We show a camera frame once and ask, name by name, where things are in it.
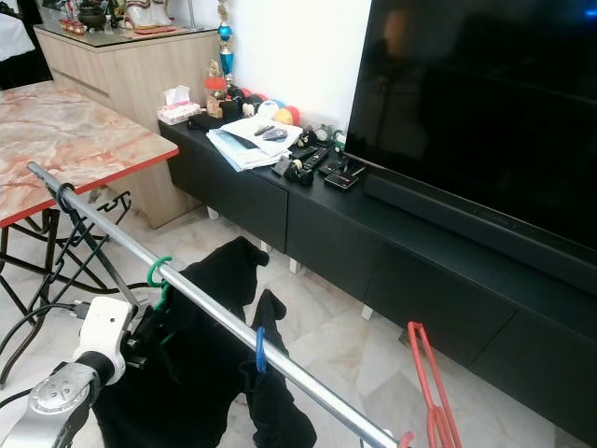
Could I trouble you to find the jar with red lid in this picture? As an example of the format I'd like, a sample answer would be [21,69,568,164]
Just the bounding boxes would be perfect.
[203,75,229,118]

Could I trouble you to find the white porcelain figurine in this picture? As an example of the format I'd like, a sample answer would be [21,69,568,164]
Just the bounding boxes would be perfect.
[123,0,174,29]

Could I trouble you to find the flat red book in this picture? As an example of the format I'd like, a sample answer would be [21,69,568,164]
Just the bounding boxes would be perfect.
[140,25,192,36]

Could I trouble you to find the dark incense burner pot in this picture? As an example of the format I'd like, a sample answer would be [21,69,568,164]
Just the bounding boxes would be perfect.
[76,3,110,31]

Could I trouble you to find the stack of white papers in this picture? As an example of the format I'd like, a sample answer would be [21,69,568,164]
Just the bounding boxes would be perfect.
[207,115,304,172]

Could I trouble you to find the black television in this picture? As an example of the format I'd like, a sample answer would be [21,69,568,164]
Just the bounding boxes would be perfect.
[345,0,597,248]

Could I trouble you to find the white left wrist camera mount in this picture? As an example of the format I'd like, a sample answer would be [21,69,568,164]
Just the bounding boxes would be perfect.
[73,296,136,382]

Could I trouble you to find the small black gadget box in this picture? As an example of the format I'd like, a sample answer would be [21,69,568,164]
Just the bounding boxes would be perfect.
[325,157,369,190]

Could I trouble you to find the silver metal clothes rack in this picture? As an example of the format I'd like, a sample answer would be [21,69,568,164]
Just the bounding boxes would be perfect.
[24,161,402,448]

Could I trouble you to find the blue plastic hanger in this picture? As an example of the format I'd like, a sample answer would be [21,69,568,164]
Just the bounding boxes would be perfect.
[254,325,268,374]

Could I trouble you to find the black tape dispenser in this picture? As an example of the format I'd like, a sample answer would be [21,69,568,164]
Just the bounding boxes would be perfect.
[275,157,318,186]

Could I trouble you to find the gold and blue trophy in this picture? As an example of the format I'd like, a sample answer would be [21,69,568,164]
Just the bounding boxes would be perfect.
[205,0,239,94]

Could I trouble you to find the light wooden sideboard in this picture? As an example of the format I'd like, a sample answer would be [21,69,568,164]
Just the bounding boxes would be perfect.
[33,21,225,230]

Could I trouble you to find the black soundbar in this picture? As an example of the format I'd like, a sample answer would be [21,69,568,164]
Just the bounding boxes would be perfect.
[364,173,597,298]

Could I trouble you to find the pink white tissue box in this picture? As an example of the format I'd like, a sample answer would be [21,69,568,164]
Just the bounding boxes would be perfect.
[157,86,201,126]

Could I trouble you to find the black remote control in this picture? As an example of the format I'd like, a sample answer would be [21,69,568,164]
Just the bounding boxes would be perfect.
[289,145,327,174]

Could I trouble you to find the orange ball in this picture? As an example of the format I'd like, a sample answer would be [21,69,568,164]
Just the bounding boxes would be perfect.
[275,105,301,127]

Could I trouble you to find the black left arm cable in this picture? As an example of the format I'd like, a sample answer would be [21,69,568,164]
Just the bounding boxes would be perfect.
[0,299,99,412]

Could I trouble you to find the red plastic hanger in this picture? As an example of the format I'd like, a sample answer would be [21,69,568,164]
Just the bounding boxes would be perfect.
[396,320,463,448]

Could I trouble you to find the black t-shirt with green logo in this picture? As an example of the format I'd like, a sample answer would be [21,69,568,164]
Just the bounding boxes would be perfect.
[240,289,318,448]
[98,236,271,448]

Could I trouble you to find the marble folding table red edge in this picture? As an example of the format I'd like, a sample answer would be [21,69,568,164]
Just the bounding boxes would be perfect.
[0,79,180,385]

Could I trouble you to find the black TV cabinet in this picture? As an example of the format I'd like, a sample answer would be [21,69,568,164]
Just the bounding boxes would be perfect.
[159,112,597,448]

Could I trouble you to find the green plastic hanger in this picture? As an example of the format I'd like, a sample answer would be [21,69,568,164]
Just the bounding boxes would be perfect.
[146,256,174,309]

